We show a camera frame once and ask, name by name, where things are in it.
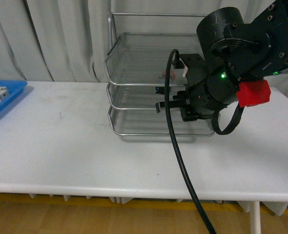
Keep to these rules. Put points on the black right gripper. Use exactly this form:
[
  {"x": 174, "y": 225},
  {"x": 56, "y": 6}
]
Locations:
[{"x": 204, "y": 99}]

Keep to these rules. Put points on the blue plastic tray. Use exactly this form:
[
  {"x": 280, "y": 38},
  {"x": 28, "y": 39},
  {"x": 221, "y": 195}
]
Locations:
[{"x": 9, "y": 91}]

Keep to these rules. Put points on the silver mesh tray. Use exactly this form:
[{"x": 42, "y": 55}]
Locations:
[
  {"x": 125, "y": 97},
  {"x": 143, "y": 122},
  {"x": 141, "y": 58}
]

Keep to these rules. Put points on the red block on wrist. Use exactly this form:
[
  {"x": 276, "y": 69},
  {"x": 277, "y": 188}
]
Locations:
[{"x": 252, "y": 93}]

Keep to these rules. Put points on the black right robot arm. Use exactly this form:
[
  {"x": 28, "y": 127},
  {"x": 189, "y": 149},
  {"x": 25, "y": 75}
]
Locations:
[{"x": 235, "y": 59}]

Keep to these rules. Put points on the white curtain backdrop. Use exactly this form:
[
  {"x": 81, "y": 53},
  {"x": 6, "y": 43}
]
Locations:
[{"x": 66, "y": 40}]

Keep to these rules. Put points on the silver mesh rack frame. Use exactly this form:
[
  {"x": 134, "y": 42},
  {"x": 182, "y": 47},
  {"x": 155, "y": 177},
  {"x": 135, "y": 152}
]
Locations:
[{"x": 113, "y": 38}]

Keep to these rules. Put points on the white table leg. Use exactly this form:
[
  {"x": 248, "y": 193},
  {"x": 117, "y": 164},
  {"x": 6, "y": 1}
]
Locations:
[{"x": 255, "y": 217}]

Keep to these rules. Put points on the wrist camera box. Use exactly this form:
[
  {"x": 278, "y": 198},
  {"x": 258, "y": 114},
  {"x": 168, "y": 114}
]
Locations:
[{"x": 194, "y": 66}]

